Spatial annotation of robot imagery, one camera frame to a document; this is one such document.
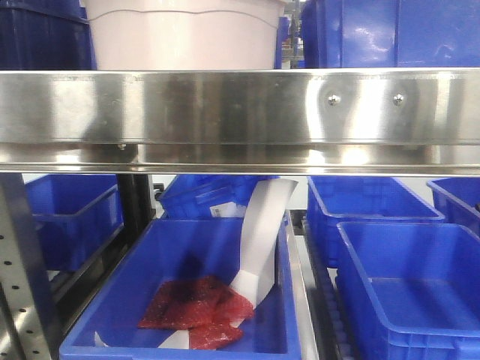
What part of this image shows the white lidded plastic bin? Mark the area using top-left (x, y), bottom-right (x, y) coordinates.
top-left (83, 1), bottom-right (286, 71)

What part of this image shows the blue bin rear right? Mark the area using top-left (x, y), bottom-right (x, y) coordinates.
top-left (306, 175), bottom-right (446, 269)

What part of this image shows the blue bin lower left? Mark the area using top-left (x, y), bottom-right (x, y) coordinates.
top-left (25, 174), bottom-right (123, 272)

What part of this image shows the white paper strip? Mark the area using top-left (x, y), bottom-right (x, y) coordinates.
top-left (93, 178), bottom-right (299, 350)

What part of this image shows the dark blue bin upper left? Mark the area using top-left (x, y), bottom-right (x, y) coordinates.
top-left (1, 1), bottom-right (95, 71)

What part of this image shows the stainless steel shelf rail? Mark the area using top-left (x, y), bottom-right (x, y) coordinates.
top-left (1, 67), bottom-right (479, 176)

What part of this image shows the blue bin lower right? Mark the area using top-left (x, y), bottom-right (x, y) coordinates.
top-left (337, 222), bottom-right (479, 359)

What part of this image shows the blue bin rear middle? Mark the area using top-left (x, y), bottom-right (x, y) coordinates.
top-left (159, 174), bottom-right (274, 219)

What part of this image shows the blue bin far right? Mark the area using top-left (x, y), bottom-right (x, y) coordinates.
top-left (427, 177), bottom-right (479, 236)

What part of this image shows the blue bin with red bag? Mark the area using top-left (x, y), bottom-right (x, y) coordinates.
top-left (60, 218), bottom-right (301, 359)

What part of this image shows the blue bin upper right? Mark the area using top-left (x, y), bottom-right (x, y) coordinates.
top-left (301, 1), bottom-right (479, 68)

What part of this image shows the perforated steel shelf post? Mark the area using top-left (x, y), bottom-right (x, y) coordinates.
top-left (1, 173), bottom-right (62, 359)

